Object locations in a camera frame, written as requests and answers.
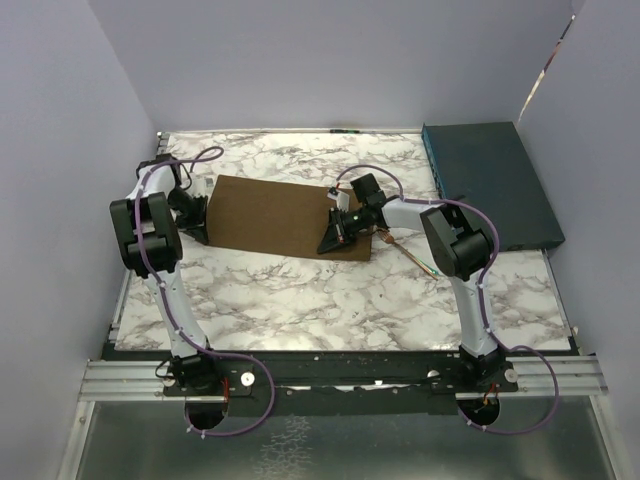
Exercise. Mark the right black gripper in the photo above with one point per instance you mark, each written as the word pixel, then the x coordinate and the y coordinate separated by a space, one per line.
pixel 332 238

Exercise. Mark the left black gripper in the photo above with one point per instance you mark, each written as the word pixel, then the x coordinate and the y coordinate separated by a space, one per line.
pixel 192 226

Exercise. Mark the brown cloth napkin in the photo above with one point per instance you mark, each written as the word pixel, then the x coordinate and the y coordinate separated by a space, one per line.
pixel 274 218

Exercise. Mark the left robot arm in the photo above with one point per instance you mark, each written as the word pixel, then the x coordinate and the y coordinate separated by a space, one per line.
pixel 150 246

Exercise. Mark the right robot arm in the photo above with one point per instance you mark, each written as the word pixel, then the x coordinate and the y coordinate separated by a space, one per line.
pixel 463 245

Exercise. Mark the copper iridescent fork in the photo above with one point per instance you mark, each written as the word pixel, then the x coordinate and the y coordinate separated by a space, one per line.
pixel 389 239

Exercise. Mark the dark teal flat box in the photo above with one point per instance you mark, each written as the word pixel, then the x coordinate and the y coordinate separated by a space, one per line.
pixel 487 165

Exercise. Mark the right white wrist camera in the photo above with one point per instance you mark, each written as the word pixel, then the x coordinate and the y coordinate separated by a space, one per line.
pixel 341 198

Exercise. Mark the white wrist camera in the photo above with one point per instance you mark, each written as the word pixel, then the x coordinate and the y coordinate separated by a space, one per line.
pixel 341 198
pixel 203 186

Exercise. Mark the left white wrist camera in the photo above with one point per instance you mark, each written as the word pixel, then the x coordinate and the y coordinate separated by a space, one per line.
pixel 203 186

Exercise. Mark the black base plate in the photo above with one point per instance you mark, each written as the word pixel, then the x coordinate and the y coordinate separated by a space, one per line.
pixel 347 383

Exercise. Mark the aluminium rail frame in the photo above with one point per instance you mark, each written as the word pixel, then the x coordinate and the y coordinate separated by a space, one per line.
pixel 118 381

